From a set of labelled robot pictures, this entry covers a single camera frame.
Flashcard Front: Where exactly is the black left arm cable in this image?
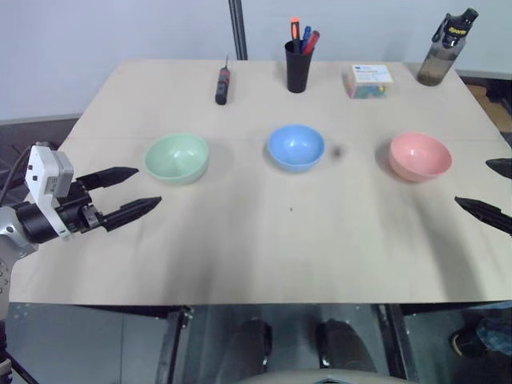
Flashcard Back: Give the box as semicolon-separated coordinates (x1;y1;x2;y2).
0;141;58;207

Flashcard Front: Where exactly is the grey robot torso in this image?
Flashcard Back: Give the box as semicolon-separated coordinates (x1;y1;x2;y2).
235;368;395;384

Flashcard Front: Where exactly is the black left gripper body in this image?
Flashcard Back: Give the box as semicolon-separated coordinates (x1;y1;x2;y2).
55;179;106;234

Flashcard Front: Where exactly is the bystander blue jeans leg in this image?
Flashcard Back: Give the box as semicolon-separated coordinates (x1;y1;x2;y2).
462;302;512;357

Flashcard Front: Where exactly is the orange-capped marker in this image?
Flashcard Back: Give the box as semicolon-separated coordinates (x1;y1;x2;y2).
290;17;302;54

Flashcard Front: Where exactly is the black screwdriver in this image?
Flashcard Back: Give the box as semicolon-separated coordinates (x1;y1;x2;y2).
214;54;234;106

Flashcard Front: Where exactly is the black pen cup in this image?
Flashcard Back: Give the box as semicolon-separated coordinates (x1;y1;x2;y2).
284;38;315;94

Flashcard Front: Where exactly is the black table leg frame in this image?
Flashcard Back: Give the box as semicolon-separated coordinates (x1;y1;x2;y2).
158;306;192;384
378;304;419;384

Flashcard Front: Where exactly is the dark water bottle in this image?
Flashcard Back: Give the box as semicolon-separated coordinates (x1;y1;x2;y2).
416;7;480;87

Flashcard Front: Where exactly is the bystander black shoe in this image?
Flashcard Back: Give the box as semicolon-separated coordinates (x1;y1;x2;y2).
451;326;490;358

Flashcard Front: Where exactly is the red pen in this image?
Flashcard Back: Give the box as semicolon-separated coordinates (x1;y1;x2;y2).
302;30;321;56

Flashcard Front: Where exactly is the dark rounded robot foot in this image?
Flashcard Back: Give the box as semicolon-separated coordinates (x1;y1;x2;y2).
223;318;274;381
315;318;375;375

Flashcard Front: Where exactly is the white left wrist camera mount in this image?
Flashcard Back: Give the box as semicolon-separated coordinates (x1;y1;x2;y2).
24;144;75;241

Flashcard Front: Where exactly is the clear box of coloured clips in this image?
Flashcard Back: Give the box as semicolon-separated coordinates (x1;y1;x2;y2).
342;63;395;101

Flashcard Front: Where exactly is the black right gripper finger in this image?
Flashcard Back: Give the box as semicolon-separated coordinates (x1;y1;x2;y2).
485;158;512;180
454;196;512;236

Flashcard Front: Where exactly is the black metal pole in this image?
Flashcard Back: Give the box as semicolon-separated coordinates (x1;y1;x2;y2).
228;0;250;61

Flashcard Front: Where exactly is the red bowl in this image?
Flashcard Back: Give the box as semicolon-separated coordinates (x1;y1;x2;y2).
389;132;454;183

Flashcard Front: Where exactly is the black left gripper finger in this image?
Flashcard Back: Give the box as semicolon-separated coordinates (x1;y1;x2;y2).
100;195;163;233
76;166;140;192

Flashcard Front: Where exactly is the green bowl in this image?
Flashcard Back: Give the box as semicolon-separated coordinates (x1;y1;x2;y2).
143;133;210;186

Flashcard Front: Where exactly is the blue bowl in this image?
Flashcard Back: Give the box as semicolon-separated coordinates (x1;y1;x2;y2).
266;123;326;174

